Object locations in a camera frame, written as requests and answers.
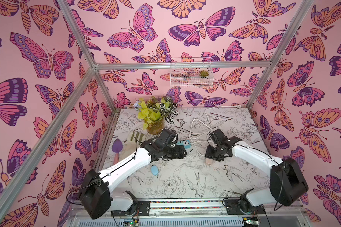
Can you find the small potted succulent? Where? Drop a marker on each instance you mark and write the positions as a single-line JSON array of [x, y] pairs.
[[204, 73]]

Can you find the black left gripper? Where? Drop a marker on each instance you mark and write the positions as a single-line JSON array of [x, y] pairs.
[[179, 153]]

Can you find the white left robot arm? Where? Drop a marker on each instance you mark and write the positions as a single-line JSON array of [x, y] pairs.
[[98, 193]]

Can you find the blue bluetooth headset case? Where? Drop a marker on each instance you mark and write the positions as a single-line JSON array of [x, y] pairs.
[[155, 170]]

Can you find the pink charger adapter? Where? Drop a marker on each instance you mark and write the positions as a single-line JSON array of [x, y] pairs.
[[209, 162]]

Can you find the blue power strip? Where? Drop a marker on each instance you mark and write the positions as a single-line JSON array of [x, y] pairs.
[[186, 144]]

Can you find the white wire basket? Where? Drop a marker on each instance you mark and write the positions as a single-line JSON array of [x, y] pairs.
[[186, 75]]

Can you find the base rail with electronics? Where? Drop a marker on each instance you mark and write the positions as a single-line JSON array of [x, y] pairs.
[[209, 212]]

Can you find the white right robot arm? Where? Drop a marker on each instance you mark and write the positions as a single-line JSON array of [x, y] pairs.
[[287, 183]]

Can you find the glass vase with plants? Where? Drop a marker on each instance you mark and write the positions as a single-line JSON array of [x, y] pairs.
[[156, 112]]

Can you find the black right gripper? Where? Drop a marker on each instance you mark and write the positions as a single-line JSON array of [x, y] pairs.
[[212, 152]]

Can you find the aluminium frame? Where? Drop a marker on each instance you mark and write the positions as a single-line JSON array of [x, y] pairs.
[[12, 191]]

